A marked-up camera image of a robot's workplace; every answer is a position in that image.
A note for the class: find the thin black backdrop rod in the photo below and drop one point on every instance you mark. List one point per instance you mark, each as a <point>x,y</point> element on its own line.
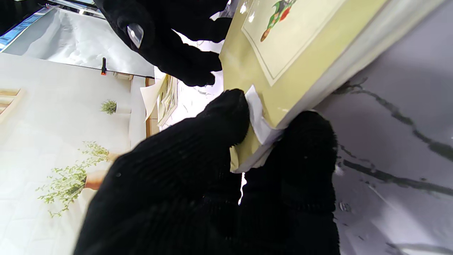
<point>127,73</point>

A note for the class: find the printed kitchen scene backdrop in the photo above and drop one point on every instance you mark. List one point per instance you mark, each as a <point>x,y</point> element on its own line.
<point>53,124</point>

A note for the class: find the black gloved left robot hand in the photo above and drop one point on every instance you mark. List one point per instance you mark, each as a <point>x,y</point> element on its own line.
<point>184,198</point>

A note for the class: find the tan cover book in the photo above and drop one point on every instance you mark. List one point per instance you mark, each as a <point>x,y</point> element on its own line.
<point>300,71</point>

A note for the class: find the orange black backdrop clamp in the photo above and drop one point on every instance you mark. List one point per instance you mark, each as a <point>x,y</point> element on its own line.
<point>103,67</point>

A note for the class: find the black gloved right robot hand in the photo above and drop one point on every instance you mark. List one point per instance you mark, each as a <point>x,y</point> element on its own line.
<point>170,28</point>

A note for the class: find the yellow cover book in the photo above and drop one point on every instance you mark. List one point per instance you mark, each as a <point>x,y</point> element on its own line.
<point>166,99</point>

